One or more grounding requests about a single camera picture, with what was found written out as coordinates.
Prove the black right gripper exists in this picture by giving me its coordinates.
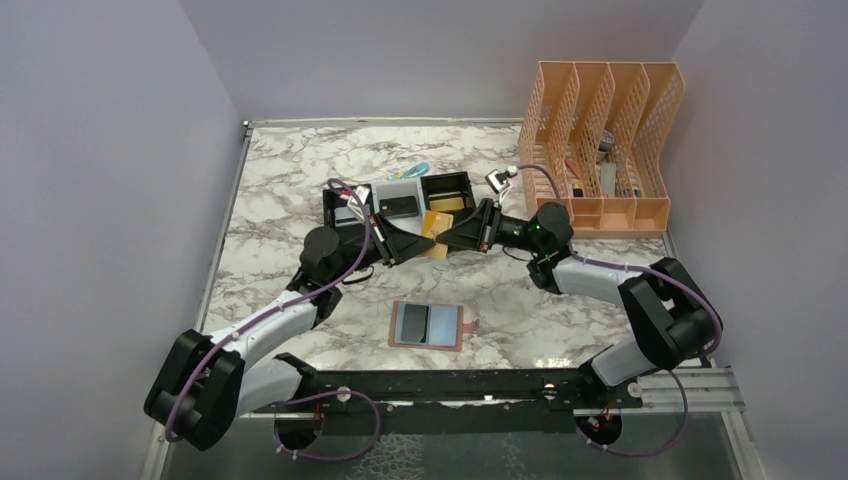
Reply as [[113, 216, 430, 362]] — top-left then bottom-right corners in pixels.
[[437, 196, 545, 253]]

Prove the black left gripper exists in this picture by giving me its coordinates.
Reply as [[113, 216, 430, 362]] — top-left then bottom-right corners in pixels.
[[329, 213, 436, 284]]

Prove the yellow card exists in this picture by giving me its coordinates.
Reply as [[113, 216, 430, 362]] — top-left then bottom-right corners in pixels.
[[421, 210, 454, 260]]

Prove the dark card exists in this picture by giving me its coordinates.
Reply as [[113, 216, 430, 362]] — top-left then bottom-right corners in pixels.
[[396, 303, 430, 345]]

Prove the brown leather card holder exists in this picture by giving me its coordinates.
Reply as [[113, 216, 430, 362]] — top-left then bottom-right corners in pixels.
[[388, 301, 481, 352]]

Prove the white tray bin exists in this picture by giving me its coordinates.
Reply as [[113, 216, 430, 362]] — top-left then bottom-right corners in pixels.
[[372, 178, 425, 233]]

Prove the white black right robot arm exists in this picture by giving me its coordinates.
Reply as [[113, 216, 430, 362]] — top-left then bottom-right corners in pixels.
[[436, 200, 723, 407]]

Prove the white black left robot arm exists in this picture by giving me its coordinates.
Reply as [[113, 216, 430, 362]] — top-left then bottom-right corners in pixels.
[[143, 214, 436, 451]]

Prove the gold credit card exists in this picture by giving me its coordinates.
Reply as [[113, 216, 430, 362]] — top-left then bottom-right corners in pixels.
[[428, 192, 466, 213]]

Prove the black credit card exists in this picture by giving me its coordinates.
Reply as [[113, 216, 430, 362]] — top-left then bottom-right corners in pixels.
[[379, 195, 420, 218]]

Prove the silver credit card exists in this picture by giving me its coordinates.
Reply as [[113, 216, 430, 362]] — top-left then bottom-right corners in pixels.
[[333, 207, 361, 226]]

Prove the blue packaged tool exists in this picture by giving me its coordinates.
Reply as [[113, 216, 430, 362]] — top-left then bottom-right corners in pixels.
[[386, 162, 431, 181]]

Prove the grey staples box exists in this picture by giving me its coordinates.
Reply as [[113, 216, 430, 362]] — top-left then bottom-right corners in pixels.
[[598, 162, 617, 198]]

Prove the peach plastic file organizer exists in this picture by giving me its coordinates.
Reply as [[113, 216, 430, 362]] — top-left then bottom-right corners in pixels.
[[518, 61, 685, 239]]

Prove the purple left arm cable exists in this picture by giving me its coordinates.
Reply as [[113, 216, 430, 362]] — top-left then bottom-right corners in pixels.
[[164, 177, 380, 444]]

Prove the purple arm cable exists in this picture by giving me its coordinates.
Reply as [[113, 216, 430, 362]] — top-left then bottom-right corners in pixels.
[[164, 177, 380, 444], [506, 163, 723, 457]]

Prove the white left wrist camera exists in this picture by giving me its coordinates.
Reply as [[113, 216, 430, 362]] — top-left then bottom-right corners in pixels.
[[342, 186, 372, 224]]

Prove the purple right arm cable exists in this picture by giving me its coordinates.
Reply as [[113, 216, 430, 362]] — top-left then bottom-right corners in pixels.
[[506, 163, 723, 457]]

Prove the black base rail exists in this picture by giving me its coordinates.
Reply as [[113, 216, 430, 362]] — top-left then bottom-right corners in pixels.
[[275, 353, 643, 411]]

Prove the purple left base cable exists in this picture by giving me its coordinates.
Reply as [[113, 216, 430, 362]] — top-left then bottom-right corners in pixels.
[[272, 389, 384, 464]]

